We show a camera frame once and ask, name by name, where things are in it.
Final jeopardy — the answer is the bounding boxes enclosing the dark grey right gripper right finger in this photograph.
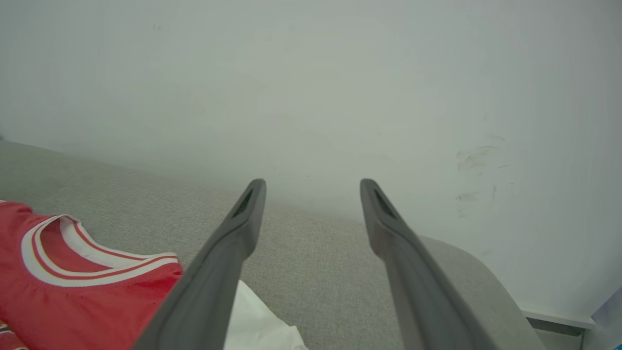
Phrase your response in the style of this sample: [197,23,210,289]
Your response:
[360,178,499,350]

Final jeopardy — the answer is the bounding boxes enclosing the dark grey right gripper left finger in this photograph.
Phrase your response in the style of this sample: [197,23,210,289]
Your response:
[132,178,267,350]

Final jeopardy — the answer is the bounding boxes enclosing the red white basketball jersey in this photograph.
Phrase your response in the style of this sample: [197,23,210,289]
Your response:
[0,200,309,350]

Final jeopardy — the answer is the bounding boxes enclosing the light blue board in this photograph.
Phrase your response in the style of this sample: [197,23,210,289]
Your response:
[582,286,622,350]

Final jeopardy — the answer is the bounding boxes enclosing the white grey wall baseboard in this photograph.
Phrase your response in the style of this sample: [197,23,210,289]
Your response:
[521,307,597,337]

